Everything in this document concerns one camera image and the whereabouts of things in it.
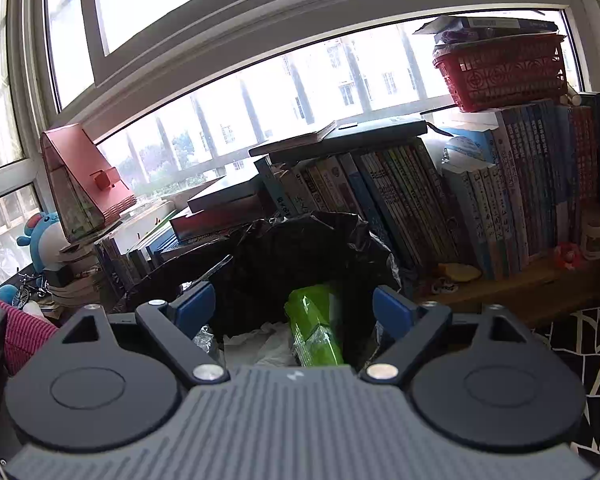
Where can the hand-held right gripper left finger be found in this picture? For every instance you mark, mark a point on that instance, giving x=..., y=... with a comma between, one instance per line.
x=195, y=305

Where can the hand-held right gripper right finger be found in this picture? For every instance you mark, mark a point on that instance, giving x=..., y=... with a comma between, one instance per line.
x=392, y=310

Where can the white tissue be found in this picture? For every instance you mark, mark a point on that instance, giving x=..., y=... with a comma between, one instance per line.
x=260, y=345

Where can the green snack packet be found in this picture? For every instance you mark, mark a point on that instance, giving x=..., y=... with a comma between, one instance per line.
x=315, y=325

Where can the black trash bag bin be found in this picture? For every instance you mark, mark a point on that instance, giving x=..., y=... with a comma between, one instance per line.
x=280, y=250

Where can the stack of flat books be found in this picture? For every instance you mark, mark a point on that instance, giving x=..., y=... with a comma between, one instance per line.
x=220, y=205

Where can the row of upright books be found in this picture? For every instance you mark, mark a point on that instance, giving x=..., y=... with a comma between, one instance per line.
x=480, y=210

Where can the clear plastic wrapper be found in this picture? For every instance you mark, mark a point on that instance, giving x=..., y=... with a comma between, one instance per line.
x=207, y=340

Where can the red knitted cloth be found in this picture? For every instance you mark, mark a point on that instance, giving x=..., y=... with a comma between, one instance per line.
x=22, y=330

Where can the small bicycle model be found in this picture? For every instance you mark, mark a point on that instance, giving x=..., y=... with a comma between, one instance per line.
x=30, y=291

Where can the yellow bread piece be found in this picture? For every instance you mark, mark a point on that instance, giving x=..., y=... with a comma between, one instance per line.
x=460, y=271

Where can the row of tall workbooks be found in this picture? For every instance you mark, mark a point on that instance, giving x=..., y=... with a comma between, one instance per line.
x=130, y=257

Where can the blue plush toy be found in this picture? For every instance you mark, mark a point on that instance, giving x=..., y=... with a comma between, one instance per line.
x=45, y=240

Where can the pink house model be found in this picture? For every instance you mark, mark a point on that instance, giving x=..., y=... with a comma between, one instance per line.
x=80, y=180

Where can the dark flat book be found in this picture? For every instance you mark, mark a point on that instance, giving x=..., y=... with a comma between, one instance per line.
x=370, y=135

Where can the small red toy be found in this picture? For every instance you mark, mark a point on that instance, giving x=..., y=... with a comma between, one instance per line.
x=567, y=256

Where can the brown cover book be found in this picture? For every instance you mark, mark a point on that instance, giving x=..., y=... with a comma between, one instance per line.
x=292, y=141

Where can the black white patterned blanket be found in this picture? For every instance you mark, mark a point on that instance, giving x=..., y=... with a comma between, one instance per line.
x=590, y=360

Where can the white cardboard sheet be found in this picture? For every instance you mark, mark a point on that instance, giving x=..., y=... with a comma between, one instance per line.
x=475, y=120

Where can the small jar with pink lid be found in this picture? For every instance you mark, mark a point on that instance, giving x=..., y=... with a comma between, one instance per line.
x=595, y=235

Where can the red plastic basket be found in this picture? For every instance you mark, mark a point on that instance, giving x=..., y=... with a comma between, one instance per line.
x=500, y=75

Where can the small beige cylinder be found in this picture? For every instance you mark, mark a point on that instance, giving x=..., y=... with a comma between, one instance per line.
x=575, y=97

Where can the white window frame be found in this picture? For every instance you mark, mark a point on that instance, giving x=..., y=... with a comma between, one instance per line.
x=230, y=35

